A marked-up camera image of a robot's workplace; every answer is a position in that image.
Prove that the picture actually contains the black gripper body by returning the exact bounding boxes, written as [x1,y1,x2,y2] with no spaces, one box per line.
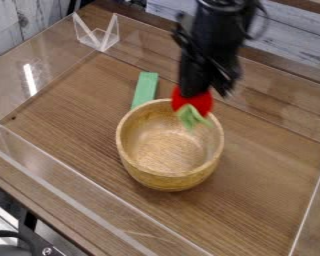
[172,0,260,77]

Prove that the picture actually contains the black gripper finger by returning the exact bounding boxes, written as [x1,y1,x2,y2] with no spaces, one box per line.
[178,50,209,98]
[212,63,242,98]

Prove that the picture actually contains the red plush fruit green stem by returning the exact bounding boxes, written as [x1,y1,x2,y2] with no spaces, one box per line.
[170,86,213,130]

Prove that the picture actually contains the green rectangular block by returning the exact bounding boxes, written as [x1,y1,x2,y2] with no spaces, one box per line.
[130,72,158,109]

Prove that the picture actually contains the wooden bowl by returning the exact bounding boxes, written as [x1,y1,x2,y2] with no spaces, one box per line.
[115,99,225,192]

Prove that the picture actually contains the clear acrylic tray walls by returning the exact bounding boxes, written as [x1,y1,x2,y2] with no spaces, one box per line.
[0,9,320,256]

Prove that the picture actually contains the black metal table bracket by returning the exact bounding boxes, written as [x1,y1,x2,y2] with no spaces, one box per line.
[18,211,75,256]

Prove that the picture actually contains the black cable bottom left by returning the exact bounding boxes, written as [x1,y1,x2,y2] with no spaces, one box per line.
[0,230,30,256]

